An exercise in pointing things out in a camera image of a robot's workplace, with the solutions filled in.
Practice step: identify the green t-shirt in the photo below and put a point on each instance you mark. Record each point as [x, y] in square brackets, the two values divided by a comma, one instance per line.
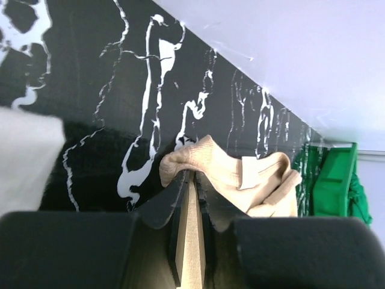
[358, 205]

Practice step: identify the folded white t-shirt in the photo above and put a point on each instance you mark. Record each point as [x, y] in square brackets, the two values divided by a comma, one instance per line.
[30, 145]

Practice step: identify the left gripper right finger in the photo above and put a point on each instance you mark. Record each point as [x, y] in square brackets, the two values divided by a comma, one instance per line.
[287, 252]

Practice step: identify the green plastic bin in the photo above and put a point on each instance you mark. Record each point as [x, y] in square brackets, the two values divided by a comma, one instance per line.
[326, 177]

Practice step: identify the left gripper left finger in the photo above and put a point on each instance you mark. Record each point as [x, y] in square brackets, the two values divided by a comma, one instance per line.
[141, 249]

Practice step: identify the beige t-shirt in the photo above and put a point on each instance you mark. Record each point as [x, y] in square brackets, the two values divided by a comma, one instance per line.
[227, 198]

